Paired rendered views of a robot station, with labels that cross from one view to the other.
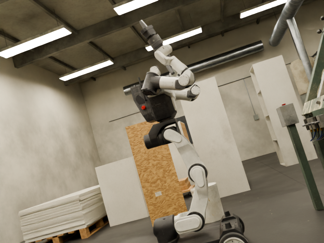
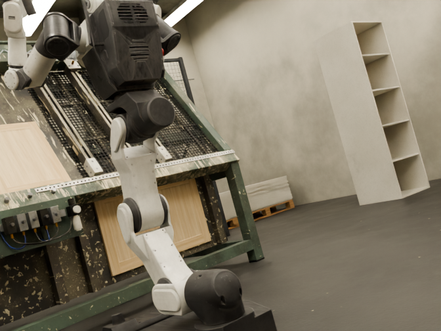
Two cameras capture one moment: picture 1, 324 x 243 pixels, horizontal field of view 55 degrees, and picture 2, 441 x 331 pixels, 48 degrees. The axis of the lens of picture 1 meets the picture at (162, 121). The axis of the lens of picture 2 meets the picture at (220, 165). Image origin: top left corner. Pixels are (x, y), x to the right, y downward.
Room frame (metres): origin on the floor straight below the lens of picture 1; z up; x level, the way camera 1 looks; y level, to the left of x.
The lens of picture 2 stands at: (3.61, 1.47, 0.62)
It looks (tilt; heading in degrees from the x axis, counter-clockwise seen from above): 3 degrees up; 223
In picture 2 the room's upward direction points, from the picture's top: 15 degrees counter-clockwise
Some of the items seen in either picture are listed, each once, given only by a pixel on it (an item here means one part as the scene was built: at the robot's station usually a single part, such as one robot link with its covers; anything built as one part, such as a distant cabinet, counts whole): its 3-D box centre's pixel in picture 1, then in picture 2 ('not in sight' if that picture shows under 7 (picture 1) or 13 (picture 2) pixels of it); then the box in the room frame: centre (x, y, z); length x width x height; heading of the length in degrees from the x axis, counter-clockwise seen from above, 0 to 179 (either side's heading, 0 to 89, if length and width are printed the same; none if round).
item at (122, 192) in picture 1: (130, 187); not in sight; (5.43, 0.84, 0.48); 1.00 x 0.64 x 0.95; 171
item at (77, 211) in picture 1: (87, 207); not in sight; (5.89, 1.78, 0.31); 2.46 x 1.04 x 0.63; 171
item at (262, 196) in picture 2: not in sight; (216, 212); (-2.10, -4.19, 0.28); 2.46 x 1.04 x 0.55; 171
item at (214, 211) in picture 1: (206, 197); not in sight; (3.52, -0.24, 0.24); 0.32 x 0.30 x 0.47; 171
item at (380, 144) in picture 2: not in sight; (371, 113); (-2.00, -1.17, 1.03); 0.60 x 0.58 x 2.05; 171
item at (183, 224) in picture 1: (189, 221); (186, 291); (2.41, 0.01, 0.28); 0.21 x 0.20 x 0.13; 81
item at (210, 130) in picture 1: (213, 138); not in sight; (5.12, -0.73, 0.88); 0.90 x 0.60 x 1.75; 171
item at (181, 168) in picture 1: (182, 173); not in sight; (6.89, -0.11, 0.36); 0.80 x 0.58 x 0.72; 171
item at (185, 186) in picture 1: (179, 188); not in sight; (6.01, 0.03, 0.15); 0.61 x 0.51 x 0.31; 171
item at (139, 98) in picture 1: (155, 100); (121, 50); (2.40, 0.00, 1.23); 0.34 x 0.30 x 0.36; 171
